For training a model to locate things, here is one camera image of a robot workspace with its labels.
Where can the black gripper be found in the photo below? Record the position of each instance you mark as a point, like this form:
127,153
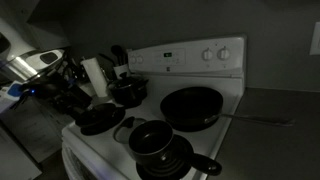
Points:
71,100

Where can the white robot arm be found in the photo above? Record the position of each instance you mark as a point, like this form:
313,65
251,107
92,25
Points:
20,65

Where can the black stockpot lid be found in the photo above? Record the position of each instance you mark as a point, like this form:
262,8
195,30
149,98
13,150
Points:
126,81

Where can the white paper towel roll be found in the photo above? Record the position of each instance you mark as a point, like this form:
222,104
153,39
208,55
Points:
95,78

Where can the small black frying pan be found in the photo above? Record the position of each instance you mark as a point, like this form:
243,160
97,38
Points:
100,117

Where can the white utensil holder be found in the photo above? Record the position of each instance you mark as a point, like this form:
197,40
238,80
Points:
121,71

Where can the black stockpot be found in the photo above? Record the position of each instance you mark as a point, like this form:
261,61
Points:
130,95

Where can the black cooking spoon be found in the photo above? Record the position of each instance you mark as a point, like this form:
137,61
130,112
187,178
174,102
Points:
117,53

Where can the white stove knob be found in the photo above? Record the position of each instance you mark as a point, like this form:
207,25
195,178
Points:
132,59
223,53
207,54
140,59

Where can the large black frying pan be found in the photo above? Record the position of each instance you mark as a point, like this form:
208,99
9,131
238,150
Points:
190,103

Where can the white electric stove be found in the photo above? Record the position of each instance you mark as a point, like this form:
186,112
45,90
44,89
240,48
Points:
206,141

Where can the white wall outlet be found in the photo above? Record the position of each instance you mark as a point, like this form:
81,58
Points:
315,38

